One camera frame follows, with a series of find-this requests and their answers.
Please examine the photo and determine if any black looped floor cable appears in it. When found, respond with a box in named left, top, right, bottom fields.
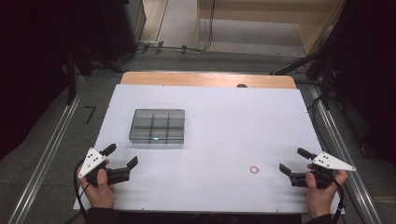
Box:
left=306, top=94, right=331, bottom=153

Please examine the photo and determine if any black curtain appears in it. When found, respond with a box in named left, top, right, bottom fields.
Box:
left=0, top=0, right=76, bottom=160
left=330, top=0, right=396, bottom=166

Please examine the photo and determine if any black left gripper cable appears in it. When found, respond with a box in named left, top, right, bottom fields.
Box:
left=73, top=159, right=92, bottom=222

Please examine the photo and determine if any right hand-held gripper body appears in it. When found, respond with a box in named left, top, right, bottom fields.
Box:
left=289, top=151, right=357, bottom=189

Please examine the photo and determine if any person's left hand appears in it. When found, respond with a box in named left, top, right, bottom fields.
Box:
left=77, top=160, right=116, bottom=209

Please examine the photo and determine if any white table sheet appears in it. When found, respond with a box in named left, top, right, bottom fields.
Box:
left=73, top=83, right=346, bottom=215

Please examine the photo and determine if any dark cabinet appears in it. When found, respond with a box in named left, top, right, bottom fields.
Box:
left=101, top=0, right=148, bottom=62

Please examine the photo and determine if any clear plastic compartment box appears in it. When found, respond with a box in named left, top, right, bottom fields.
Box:
left=128, top=108, right=186, bottom=145

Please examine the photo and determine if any person's right hand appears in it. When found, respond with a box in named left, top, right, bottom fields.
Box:
left=304, top=163, right=349, bottom=218

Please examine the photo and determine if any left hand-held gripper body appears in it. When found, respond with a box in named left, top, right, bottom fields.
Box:
left=78, top=147, right=131, bottom=189

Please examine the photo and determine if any black angled floor tape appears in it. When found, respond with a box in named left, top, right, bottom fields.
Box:
left=83, top=105, right=97, bottom=125

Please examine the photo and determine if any black metal stand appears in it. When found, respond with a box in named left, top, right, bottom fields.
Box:
left=64, top=46, right=122, bottom=105
left=270, top=52, right=337, bottom=110

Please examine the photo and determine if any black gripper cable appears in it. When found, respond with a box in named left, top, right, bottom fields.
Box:
left=332, top=178, right=346, bottom=223
left=73, top=159, right=92, bottom=222

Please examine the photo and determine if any metal floor rail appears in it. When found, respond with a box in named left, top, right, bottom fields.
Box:
left=307, top=85, right=382, bottom=224
left=7, top=76, right=87, bottom=224

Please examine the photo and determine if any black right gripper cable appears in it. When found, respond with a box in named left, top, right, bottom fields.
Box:
left=332, top=178, right=346, bottom=223

